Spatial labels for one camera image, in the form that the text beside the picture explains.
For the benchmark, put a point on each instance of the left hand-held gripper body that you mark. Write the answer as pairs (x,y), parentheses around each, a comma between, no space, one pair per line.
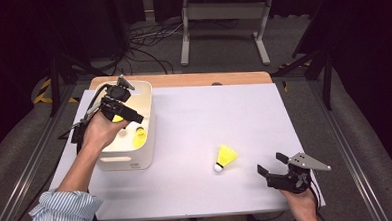
(116,93)

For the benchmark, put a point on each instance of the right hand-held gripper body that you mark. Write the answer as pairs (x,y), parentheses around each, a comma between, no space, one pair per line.
(292,181)

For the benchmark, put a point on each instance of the yellow shuttlecock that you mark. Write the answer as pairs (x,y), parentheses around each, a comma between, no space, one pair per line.
(139,138)
(122,132)
(226,157)

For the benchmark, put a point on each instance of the white plastic storage box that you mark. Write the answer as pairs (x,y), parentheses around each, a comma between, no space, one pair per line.
(142,158)

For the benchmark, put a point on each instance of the person's right hand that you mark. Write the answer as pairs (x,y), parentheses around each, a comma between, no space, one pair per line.
(305,209)

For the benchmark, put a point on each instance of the person's left hand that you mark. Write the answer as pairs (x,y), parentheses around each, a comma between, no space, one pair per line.
(100,134)

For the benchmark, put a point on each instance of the black tripod stand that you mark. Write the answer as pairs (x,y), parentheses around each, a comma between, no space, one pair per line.
(57,80)
(326,74)

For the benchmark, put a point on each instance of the wooden table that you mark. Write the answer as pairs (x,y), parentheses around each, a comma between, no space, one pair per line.
(189,79)

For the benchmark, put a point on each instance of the white table board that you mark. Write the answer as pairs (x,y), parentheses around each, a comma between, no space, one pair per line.
(193,177)

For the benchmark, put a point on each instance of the yellow black hazard tape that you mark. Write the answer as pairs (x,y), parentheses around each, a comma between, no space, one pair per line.
(43,93)

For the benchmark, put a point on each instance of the dark curtain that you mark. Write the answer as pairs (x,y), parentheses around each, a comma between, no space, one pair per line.
(8,58)
(375,66)

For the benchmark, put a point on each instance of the left arm striped sleeve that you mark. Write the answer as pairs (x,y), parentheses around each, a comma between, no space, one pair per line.
(28,171)

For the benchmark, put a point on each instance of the person's striped shirt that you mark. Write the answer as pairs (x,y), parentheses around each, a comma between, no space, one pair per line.
(61,214)

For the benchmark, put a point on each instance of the aluminium floor rail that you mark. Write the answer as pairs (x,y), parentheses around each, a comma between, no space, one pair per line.
(349,157)

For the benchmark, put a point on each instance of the white metal stand frame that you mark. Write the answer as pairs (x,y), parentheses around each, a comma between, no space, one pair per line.
(224,10)

